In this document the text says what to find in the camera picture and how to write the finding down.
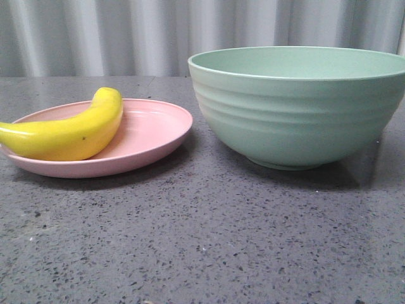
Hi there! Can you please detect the yellow banana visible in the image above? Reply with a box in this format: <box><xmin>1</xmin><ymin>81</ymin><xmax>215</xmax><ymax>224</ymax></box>
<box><xmin>1</xmin><ymin>87</ymin><xmax>123</xmax><ymax>161</ymax></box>

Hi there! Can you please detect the pink plate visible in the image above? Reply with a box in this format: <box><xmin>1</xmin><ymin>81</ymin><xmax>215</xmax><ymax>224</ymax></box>
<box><xmin>1</xmin><ymin>98</ymin><xmax>193</xmax><ymax>179</ymax></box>

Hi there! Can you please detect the green ribbed bowl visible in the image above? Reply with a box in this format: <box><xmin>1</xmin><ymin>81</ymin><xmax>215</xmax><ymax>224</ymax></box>
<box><xmin>188</xmin><ymin>46</ymin><xmax>404</xmax><ymax>170</ymax></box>

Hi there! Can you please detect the white pleated curtain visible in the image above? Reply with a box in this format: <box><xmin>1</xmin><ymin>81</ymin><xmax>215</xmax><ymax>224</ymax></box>
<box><xmin>1</xmin><ymin>1</ymin><xmax>404</xmax><ymax>77</ymax></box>

